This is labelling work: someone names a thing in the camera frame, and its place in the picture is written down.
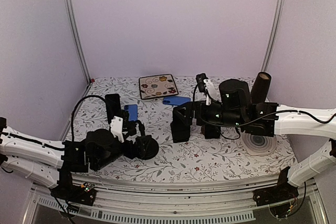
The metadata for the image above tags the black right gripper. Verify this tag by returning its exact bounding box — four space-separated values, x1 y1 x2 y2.
173 100 244 129

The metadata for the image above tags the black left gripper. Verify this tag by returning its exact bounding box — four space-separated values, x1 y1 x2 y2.
93 129 152 172

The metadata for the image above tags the black gooseneck round-base phone stand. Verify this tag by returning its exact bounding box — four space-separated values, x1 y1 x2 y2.
121 110 159 160

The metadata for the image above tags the black wedge phone stand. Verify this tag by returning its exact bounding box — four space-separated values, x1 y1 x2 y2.
171 127 191 143

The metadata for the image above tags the round wooden base phone stand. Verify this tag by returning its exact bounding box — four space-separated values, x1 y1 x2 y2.
201 125 205 135

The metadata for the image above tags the blue phone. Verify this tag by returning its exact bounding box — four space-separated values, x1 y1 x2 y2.
163 96 191 106
124 104 138 121

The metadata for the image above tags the black phone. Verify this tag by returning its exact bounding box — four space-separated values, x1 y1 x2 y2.
204 124 221 140
104 93 122 124

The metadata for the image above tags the black phone front edge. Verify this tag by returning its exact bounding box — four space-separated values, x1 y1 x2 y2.
171 114 190 133

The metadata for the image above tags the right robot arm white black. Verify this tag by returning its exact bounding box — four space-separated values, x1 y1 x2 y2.
170 72 335 201

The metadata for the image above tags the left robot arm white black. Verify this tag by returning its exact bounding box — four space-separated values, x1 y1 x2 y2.
1 116 159 200

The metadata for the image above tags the square floral ceramic plate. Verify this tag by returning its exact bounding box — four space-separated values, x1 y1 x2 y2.
138 74 179 100

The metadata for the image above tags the dark brown cylinder cup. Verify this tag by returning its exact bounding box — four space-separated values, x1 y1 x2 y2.
250 72 271 104

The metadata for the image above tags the round swirl ceramic plate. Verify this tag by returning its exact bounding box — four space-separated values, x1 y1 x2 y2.
241 133 277 156

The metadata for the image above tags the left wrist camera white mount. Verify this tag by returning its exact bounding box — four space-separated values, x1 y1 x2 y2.
110 116 124 143

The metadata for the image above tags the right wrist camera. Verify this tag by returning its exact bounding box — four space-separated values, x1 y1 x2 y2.
196 73 217 105

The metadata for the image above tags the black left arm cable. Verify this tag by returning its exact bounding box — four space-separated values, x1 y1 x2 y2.
70 94 108 143

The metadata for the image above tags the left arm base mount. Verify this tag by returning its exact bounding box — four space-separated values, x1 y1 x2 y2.
50 169 97 206

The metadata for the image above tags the aluminium front rail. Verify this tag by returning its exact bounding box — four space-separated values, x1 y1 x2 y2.
23 175 332 223

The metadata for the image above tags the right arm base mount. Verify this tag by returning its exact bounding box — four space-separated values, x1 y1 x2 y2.
253 166 299 219

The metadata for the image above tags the right aluminium frame post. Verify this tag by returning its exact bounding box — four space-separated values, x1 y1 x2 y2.
261 0 285 72

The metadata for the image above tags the aluminium frame post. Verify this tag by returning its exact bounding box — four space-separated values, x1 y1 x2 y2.
261 0 285 72
64 0 91 84

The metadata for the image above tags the left aluminium frame post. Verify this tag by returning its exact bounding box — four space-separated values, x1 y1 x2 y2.
64 0 91 84

